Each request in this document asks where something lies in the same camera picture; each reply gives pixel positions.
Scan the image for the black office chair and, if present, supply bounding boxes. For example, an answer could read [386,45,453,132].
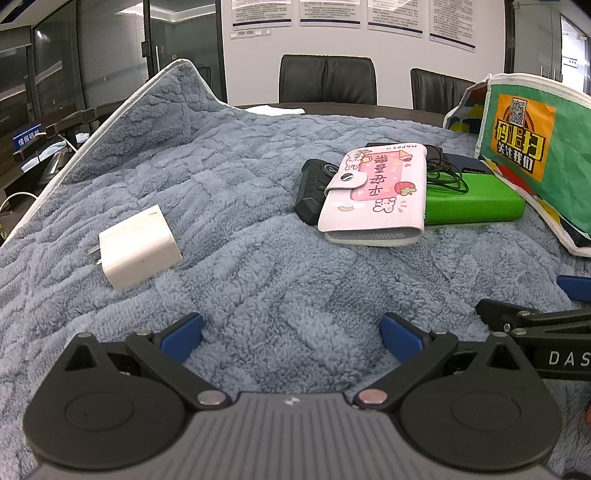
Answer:
[279,54,378,106]
[410,68,476,114]

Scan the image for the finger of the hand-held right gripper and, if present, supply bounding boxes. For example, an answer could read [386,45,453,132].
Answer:
[556,275,591,304]
[475,298,591,334]

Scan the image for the pink cartoon card wallet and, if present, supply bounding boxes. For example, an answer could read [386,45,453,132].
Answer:
[317,143,428,248]

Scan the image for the green printed bag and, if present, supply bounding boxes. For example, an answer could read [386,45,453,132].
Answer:
[443,73,591,257]

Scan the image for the dark wooden table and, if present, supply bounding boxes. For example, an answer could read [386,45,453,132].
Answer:
[235,102,445,128]

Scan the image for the white wall charger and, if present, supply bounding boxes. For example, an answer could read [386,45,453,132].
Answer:
[88,204,183,291]

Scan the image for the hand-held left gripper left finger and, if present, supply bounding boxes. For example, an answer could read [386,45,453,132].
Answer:
[58,313,232,411]

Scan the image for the blue-grey fleece blanket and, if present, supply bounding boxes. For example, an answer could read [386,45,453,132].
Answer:
[0,59,591,480]

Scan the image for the white paper sheet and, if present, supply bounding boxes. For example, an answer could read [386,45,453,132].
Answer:
[252,104,306,116]

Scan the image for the black cable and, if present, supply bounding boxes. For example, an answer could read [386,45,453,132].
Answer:
[424,144,469,195]

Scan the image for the green power bank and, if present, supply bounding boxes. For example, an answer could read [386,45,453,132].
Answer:
[424,173,527,227]

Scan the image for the white wall poster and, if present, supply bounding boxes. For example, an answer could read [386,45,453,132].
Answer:
[229,0,293,27]
[368,0,424,38]
[429,0,476,51]
[299,0,361,26]

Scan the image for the black key fob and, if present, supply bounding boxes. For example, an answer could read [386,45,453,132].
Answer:
[295,159,342,227]

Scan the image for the navy blue power bank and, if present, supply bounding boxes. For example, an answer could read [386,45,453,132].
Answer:
[365,142,494,177]

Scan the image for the glass partition door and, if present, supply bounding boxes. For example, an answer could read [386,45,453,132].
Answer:
[143,0,225,103]

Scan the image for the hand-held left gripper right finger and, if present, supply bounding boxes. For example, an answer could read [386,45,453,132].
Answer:
[353,312,539,411]

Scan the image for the blue desk sign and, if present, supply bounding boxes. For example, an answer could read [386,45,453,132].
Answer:
[13,123,43,151]

